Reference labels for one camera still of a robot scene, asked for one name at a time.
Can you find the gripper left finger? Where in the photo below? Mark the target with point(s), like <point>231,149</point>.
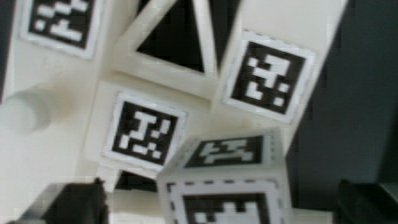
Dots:
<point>70,204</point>

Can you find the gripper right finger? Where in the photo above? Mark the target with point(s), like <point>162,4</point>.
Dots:
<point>368,203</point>

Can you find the white tagged cube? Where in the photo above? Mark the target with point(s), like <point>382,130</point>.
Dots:
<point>222,183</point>

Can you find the white chair back frame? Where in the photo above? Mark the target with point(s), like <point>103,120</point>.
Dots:
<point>214,58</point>

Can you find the white chair seat part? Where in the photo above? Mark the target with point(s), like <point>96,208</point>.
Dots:
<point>144,119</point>

